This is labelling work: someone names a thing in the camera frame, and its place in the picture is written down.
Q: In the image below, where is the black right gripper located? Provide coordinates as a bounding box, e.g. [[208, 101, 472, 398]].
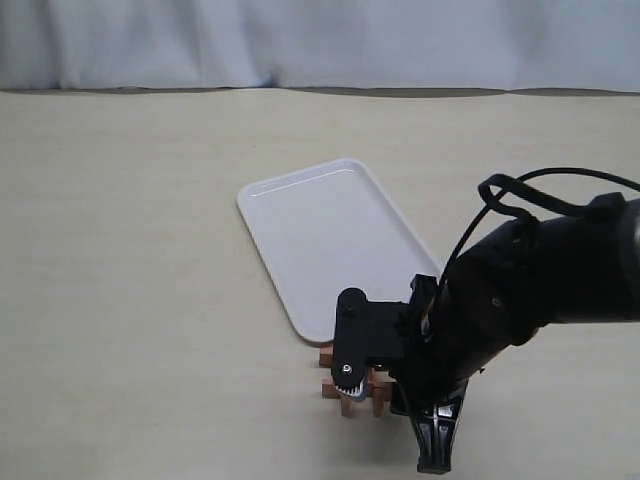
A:
[[332, 273, 500, 474]]

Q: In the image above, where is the white backdrop curtain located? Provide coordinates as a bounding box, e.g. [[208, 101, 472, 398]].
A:
[[1, 1, 639, 92]]

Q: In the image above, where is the white rectangular plastic tray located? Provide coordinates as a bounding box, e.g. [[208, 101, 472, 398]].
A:
[[237, 158, 442, 344]]

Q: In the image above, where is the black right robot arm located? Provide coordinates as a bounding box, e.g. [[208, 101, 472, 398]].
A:
[[331, 194, 639, 474]]

